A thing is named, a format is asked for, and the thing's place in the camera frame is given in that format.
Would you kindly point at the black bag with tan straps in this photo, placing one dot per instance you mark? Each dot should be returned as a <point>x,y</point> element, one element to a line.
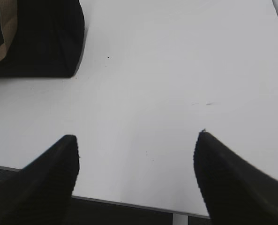
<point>40,38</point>

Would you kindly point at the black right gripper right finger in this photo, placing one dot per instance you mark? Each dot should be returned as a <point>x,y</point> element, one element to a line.
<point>234,191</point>

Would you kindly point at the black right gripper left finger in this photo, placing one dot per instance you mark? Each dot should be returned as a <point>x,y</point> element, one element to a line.
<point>41,192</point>

